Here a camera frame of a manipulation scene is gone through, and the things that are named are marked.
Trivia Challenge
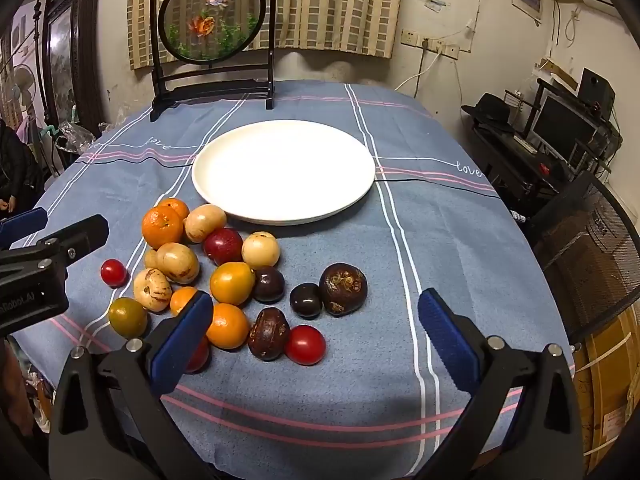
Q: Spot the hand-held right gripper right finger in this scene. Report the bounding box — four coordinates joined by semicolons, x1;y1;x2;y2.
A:
417;287;586;480

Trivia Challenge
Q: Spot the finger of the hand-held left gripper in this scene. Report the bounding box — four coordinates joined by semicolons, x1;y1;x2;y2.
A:
0;207;49;248
10;214;110;273

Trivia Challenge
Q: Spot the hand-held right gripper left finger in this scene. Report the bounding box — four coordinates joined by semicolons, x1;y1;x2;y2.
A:
48;290;216;480

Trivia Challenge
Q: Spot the red cherry tomato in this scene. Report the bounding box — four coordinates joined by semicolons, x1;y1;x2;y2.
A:
100;259;129;288
184;335;211;374

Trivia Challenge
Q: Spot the tan fruit with stem scar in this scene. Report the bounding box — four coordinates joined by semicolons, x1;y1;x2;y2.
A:
133;268;173;312

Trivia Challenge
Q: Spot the green-yellow tomato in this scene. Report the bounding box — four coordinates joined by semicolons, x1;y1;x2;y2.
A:
108;297;149;339

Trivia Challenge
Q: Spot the brown water chestnut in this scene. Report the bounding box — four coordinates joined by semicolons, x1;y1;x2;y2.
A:
247;307;291;362

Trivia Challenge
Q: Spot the small orange mandarin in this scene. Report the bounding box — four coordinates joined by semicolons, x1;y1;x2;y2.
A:
159;198;191;221

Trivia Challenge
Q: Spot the large dark water chestnut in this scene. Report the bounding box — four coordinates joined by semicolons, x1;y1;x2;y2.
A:
319;262;369;317

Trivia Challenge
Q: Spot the small dark purple fruit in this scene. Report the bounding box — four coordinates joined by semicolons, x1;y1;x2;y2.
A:
289;283;323;319

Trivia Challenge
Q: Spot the white round plate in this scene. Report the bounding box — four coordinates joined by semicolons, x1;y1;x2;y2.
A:
191;120;376;226

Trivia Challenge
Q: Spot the yellow-orange tomato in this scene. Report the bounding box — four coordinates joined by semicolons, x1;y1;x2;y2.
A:
209;262;256;306

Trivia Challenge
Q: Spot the tan spotted oval fruit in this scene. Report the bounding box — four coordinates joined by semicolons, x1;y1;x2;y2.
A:
156;242;201;285

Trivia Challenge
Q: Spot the large orange mandarin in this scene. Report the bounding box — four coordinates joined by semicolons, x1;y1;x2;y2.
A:
141;205;185;250

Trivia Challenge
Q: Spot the blue striped tablecloth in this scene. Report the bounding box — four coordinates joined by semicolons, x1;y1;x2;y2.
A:
10;80;576;466

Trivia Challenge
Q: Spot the clear plastic bag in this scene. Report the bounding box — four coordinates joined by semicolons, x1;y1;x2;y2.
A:
55;120;98;153

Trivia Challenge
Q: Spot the dark purple plum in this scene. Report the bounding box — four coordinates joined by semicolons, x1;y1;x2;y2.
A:
251;265;286;304

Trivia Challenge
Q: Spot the red plum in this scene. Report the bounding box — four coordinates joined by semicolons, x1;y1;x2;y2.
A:
203;227;244;266

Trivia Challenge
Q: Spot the tan round fruit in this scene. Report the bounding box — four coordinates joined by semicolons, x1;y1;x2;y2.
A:
241;231;281;269

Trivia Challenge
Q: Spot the standing fan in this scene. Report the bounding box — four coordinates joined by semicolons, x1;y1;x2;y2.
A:
7;65;38;126

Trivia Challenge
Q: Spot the cardboard box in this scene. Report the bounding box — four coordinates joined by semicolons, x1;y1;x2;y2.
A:
570;305;640;471

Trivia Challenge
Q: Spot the black mesh chair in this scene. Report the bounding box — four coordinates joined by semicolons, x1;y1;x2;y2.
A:
530;170;640;346

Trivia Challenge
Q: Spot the dark wood framed cabinet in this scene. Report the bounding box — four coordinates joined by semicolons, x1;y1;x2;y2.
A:
37;0;106;136

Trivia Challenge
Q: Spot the black computer desk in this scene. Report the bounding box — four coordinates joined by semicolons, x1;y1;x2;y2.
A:
470;77;623;211

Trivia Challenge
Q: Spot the black hat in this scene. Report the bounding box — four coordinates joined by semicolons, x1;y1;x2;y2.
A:
461;92;516;133

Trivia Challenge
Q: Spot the computer monitor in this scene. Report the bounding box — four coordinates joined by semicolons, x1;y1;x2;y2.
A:
530;91;601;161

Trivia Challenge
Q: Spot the round embroidered screen black stand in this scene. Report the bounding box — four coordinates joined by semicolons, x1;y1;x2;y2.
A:
149;0;279;122

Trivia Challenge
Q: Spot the black speaker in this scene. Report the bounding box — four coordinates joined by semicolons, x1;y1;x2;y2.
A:
577;67;617;111

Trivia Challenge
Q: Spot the white outlet strip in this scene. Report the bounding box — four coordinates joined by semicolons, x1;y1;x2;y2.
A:
422;37;460;59

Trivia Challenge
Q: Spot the beige checked curtain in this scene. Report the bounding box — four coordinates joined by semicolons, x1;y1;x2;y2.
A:
126;0;406;71

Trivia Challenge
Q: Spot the white power cable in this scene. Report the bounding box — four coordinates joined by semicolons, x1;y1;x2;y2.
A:
394;50;443;98

